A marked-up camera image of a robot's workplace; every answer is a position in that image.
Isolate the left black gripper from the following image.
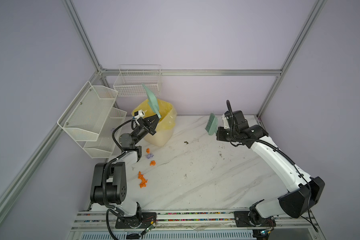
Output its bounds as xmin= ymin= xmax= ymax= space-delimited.
xmin=130 ymin=114 xmax=161 ymax=147

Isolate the green hand brush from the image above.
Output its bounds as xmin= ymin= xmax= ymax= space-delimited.
xmin=205 ymin=113 xmax=218 ymax=136

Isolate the green plastic dustpan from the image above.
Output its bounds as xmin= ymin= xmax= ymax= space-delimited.
xmin=142 ymin=84 xmax=162 ymax=119

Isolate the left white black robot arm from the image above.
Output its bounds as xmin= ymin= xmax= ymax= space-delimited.
xmin=90 ymin=111 xmax=161 ymax=240

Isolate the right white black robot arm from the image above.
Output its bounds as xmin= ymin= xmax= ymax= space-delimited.
xmin=215 ymin=102 xmax=325 ymax=227

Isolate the bin with yellow bag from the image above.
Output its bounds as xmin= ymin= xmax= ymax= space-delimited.
xmin=143 ymin=99 xmax=177 ymax=147

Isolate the orange scrap near left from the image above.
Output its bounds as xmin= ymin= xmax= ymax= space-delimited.
xmin=138 ymin=171 xmax=148 ymax=188

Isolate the white mesh two-tier shelf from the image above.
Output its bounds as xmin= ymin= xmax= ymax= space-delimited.
xmin=57 ymin=82 xmax=127 ymax=159

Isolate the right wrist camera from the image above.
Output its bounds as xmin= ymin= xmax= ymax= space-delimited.
xmin=222 ymin=117 xmax=230 ymax=129

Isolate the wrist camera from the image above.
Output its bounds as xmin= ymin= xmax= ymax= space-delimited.
xmin=134 ymin=110 xmax=145 ymax=120
xmin=222 ymin=117 xmax=230 ymax=129

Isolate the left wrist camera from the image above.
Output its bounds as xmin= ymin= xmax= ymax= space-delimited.
xmin=134 ymin=110 xmax=145 ymax=120

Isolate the white wire basket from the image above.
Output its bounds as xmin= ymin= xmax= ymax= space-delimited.
xmin=113 ymin=65 xmax=163 ymax=97

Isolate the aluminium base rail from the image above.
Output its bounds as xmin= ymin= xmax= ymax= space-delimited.
xmin=68 ymin=209 xmax=325 ymax=240

